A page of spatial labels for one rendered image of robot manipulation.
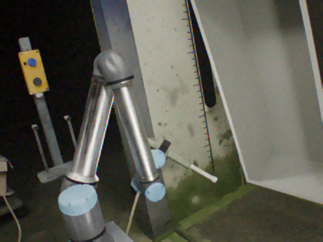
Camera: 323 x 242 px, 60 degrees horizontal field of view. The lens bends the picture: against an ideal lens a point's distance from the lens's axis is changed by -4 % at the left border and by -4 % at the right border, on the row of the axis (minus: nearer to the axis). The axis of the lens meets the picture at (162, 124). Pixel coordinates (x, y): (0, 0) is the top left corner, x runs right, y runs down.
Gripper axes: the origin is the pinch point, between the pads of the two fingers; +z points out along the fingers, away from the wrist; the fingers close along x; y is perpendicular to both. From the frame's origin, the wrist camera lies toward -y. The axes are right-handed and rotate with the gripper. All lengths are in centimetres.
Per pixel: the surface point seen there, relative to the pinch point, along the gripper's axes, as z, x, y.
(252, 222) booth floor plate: 45, 85, 11
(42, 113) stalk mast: 5, -79, 16
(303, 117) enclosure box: -1, 65, -63
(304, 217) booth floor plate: 38, 114, -12
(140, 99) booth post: 20.2, -30.9, -25.6
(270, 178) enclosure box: 12, 69, -21
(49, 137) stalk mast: 11, -69, 27
